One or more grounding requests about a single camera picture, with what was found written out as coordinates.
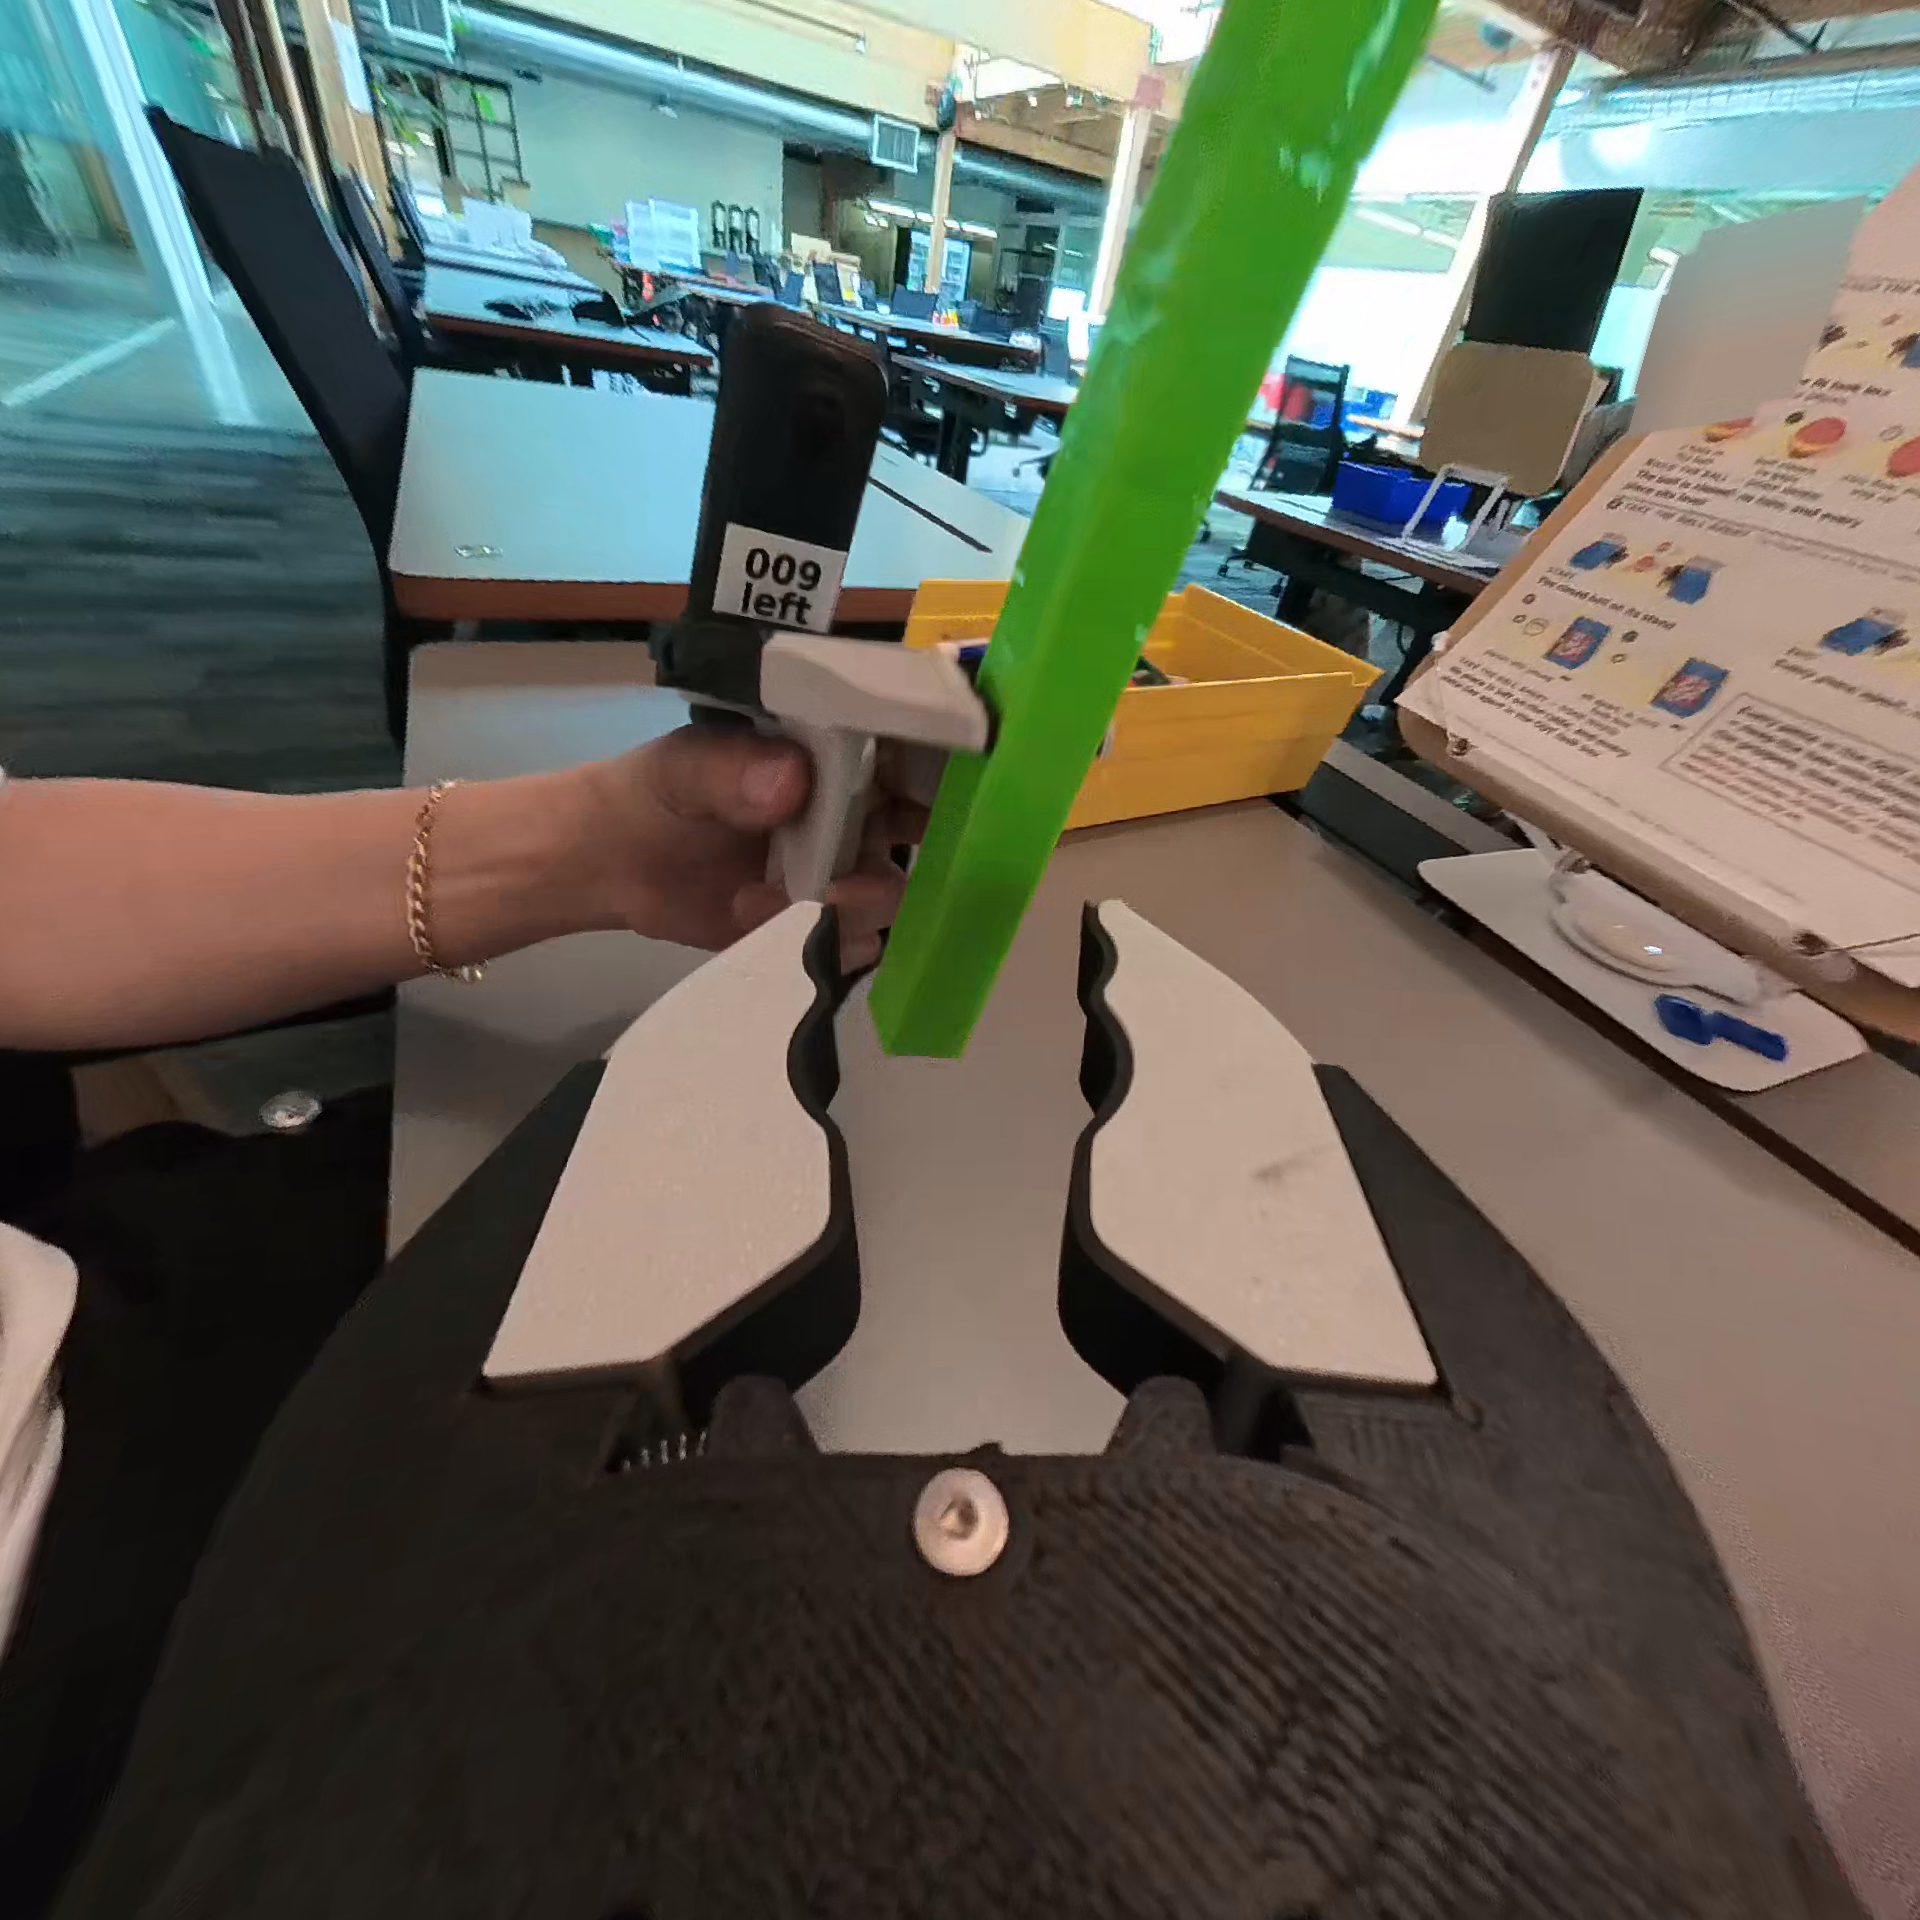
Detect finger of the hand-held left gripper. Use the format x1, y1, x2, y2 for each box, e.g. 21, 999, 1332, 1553
760, 638, 994, 755

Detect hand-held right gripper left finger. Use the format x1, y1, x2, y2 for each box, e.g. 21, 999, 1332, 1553
477, 900, 868, 1440

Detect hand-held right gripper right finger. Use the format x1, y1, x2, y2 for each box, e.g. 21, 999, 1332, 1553
1058, 896, 1445, 1452

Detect yellow plastic bin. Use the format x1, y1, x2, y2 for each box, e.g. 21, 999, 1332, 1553
907, 576, 1382, 829

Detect long green plastic bar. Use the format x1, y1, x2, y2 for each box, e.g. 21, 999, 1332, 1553
865, 0, 1445, 1060

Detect person's left forearm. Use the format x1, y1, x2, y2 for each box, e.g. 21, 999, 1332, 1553
0, 757, 618, 1052

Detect person's left hand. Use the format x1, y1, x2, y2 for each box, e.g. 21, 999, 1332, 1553
595, 730, 935, 975

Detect white desk wood edge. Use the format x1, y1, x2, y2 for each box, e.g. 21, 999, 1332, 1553
387, 368, 1035, 629

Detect white base board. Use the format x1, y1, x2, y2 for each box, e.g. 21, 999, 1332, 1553
1417, 850, 1870, 1097

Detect person's black trousers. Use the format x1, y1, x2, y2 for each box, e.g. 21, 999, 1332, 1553
0, 1052, 395, 1920

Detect black office chair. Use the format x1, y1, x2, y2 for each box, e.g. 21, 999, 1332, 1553
147, 106, 415, 739

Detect blue storage bin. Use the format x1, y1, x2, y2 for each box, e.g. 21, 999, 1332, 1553
1332, 455, 1472, 535

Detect brown document stand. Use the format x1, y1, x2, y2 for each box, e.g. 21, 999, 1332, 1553
1417, 339, 1611, 497

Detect printed instruction sheet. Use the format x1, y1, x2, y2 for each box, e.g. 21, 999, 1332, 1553
1404, 198, 1920, 990

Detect black monitor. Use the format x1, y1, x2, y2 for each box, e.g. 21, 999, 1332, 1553
1464, 186, 1649, 354

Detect white board panel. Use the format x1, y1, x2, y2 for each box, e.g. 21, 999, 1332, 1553
1629, 198, 1874, 441

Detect gold chain bracelet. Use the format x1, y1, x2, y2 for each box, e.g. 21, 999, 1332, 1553
406, 777, 487, 986

